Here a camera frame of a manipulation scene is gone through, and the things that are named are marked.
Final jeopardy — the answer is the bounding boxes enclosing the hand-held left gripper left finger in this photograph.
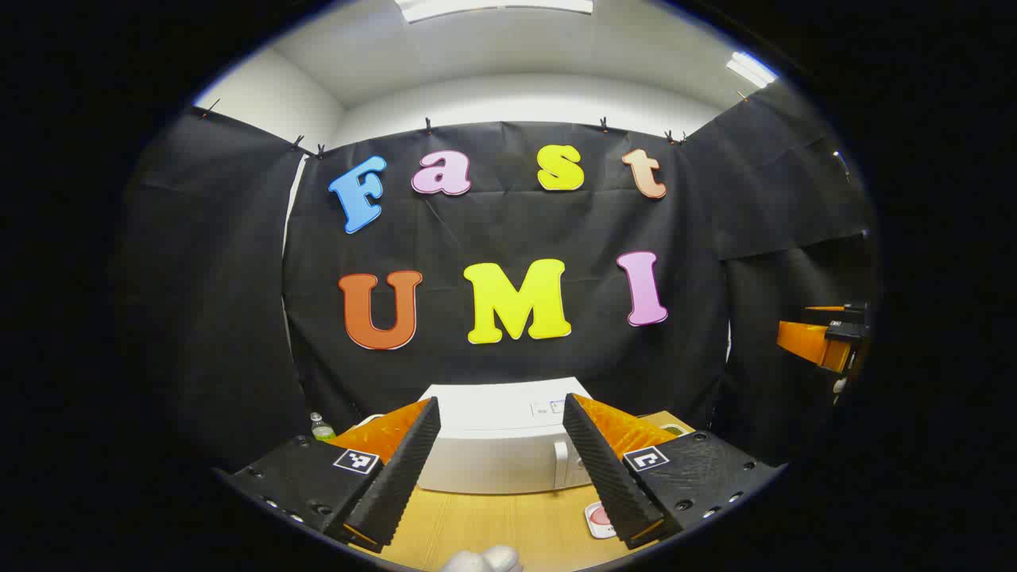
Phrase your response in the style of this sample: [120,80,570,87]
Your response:
[213,396,443,555]

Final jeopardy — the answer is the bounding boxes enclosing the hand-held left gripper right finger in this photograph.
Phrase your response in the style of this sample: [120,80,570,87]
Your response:
[561,392,789,551]

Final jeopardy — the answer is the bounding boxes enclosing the white square plate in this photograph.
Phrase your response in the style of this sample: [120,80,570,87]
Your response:
[584,499,620,541]

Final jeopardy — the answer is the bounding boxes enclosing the white microwave oven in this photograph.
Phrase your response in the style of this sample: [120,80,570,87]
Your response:
[415,377,595,495]

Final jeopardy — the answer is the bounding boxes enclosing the ceiling light panel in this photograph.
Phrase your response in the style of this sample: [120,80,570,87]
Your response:
[725,51,778,88]
[395,0,594,23]

